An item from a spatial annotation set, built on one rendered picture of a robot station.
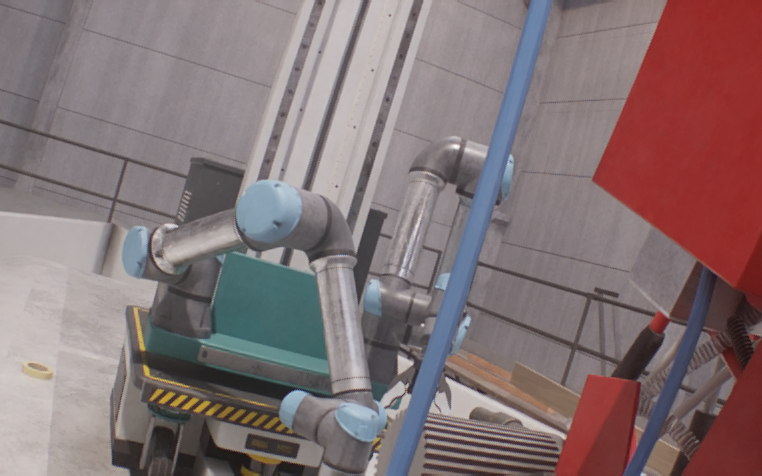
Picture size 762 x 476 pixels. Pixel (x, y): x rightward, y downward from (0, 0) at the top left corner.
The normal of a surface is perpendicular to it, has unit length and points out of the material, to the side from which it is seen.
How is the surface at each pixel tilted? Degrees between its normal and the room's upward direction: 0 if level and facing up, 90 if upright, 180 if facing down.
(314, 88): 90
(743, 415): 90
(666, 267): 90
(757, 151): 90
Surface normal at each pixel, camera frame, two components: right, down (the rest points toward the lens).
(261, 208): -0.48, -0.21
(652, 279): -0.89, -0.27
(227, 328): 0.34, 0.09
